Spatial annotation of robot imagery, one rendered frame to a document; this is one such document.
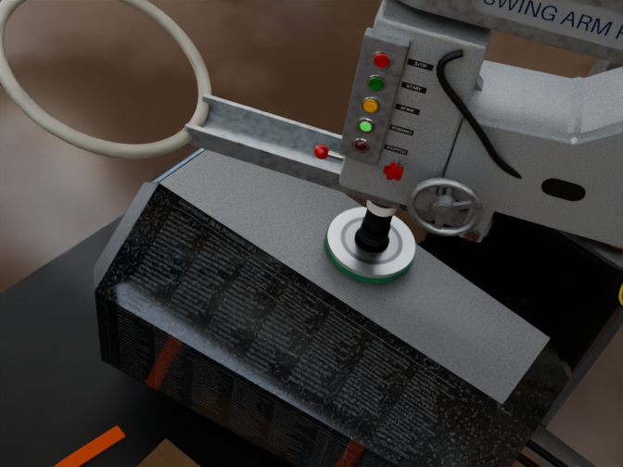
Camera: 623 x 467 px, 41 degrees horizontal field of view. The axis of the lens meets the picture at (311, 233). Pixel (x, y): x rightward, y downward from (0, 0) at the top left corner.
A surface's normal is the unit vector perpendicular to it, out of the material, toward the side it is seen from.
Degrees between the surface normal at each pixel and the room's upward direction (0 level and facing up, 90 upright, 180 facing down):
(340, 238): 0
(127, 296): 45
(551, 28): 90
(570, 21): 90
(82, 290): 0
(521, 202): 90
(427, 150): 90
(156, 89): 0
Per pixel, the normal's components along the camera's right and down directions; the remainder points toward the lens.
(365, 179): -0.26, 0.70
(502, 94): 0.07, -0.68
